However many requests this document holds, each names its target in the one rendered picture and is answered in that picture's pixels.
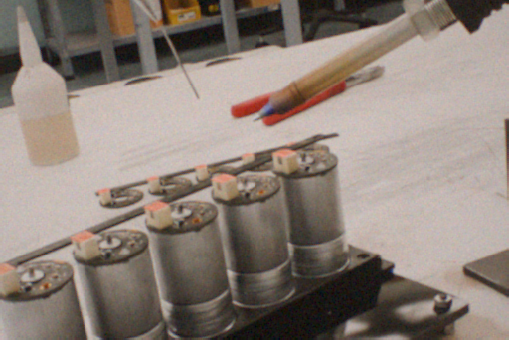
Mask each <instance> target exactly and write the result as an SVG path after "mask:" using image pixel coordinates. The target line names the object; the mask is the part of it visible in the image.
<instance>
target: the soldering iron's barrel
mask: <svg viewBox="0 0 509 340"><path fill-rule="evenodd" d="M403 3H404V4H402V6H403V8H404V9H405V11H406V13H405V14H403V15H401V16H400V17H399V18H397V19H396V20H394V21H393V22H391V23H389V24H388V25H386V26H383V27H381V28H380V29H379V30H377V31H376V32H374V33H372V34H371V35H369V36H367V37H366V38H364V40H362V41H360V42H359V43H355V44H354V45H352V46H350V47H349V48H347V49H346V50H345V51H343V52H342V53H340V54H338V55H337V56H335V57H334V58H332V59H330V60H329V61H326V62H325V63H323V64H321V65H320V66H318V67H317V68H315V69H313V70H312V71H311V72H309V73H308V74H306V75H305V76H303V77H301V78H298V79H296V80H295V81H292V82H291V83H289V85H287V86H285V87H284V88H282V89H280V90H279V91H278V92H277V93H275V94H273V95H272V96H271V97H270V99H269V101H270V104H271V106H272V108H273V109H274V111H275V112H277V114H278V115H285V114H287V113H289V112H292V111H294V110H295V109H296V108H298V107H299V106H301V105H305V104H306V103H308V101H309V100H311V99H312V98H313V97H315V96H317V95H320V94H322V93H323V92H325V91H327V90H328V89H330V88H331V87H332V86H334V85H336V84H338V83H340V82H341V81H343V80H345V79H346V78H349V77H350V76H352V75H354V74H355V73H357V72H359V71H360V70H362V69H364V67H366V66H368V65H369V64H371V63H373V62H374V61H377V60H378V59H380V58H381V57H382V56H384V55H386V54H387V53H389V52H391V51H392V50H394V49H396V48H397V47H398V46H400V45H401V44H403V43H406V42H408V41H410V40H411V39H413V38H415V37H416V36H417V35H419V36H420V37H421V38H422V39H423V40H424V42H425V41H427V42H428V43H429V42H430V41H432V40H433V39H434V38H436V37H438V36H439V35H440V32H443V30H444V31H446V29H449V28H450V26H453V25H455V23H456V24H458V20H457V19H456V17H455V16H454V14H453V12H452V11H451V9H450V7H449V5H448V3H447V2H446V0H404V1H403ZM448 27H449V28H448Z"/></svg>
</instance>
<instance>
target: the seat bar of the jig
mask: <svg viewBox="0 0 509 340"><path fill-rule="evenodd" d="M347 247H348V255H349V262H350V263H349V265H348V266H347V267H346V268H345V269H343V270H341V271H339V272H337V273H334V274H331V275H329V276H324V277H316V278H304V277H298V276H294V289H295V291H294V294H293V295H292V296H291V297H290V298H288V299H287V300H285V301H283V302H281V303H278V304H275V305H271V306H266V307H259V308H248V307H242V306H238V305H235V304H234V308H235V315H236V322H235V324H234V325H233V326H232V327H231V328H230V329H229V330H227V331H226V332H225V333H223V334H221V335H219V336H217V337H214V338H208V339H202V340H267V339H269V338H273V337H275V336H276V335H277V334H279V333H281V332H283V331H284V330H286V329H288V328H290V327H292V326H294V324H296V323H298V322H300V321H302V320H305V319H307V318H309V317H311V316H312V315H314V314H315V313H317V312H319V311H321V310H323V309H325V308H326V307H328V306H329V305H331V304H333V303H336V302H338V301H340V300H342V299H344V298H346V296H348V295H350V294H352V293H354V292H356V291H357V290H359V289H361V288H363V287H364V286H366V285H369V284H371V283H373V282H375V281H377V280H378V279H380V278H381V271H380V262H379V255H378V254H375V253H372V252H370V251H364V250H362V249H359V248H356V247H353V246H350V245H347Z"/></svg>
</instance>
